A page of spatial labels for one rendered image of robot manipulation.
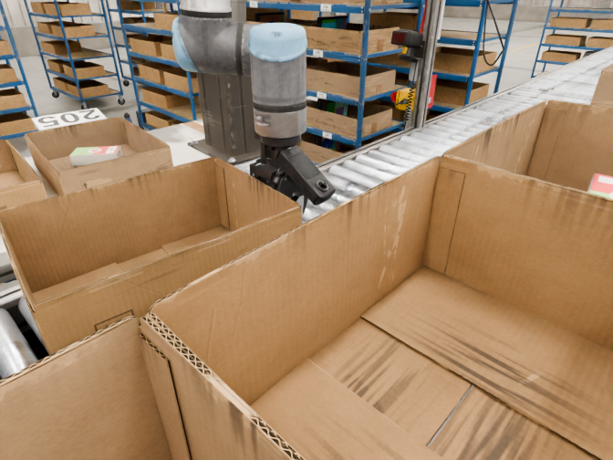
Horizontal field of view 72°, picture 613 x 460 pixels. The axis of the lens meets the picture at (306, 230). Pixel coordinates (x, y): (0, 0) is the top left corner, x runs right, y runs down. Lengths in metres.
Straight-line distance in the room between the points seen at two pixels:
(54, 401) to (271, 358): 0.19
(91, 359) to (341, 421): 0.22
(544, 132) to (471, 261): 0.40
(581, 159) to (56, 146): 1.38
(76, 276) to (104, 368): 0.60
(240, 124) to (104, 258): 0.64
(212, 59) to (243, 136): 0.57
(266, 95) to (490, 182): 0.36
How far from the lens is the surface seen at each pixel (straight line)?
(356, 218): 0.42
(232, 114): 1.31
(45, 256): 0.86
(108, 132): 1.55
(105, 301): 0.58
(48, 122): 1.55
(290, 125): 0.71
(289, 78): 0.69
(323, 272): 0.41
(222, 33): 0.82
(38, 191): 1.12
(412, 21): 3.13
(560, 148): 0.91
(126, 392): 0.32
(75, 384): 0.30
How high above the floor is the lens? 1.23
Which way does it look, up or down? 31 degrees down
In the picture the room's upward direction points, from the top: straight up
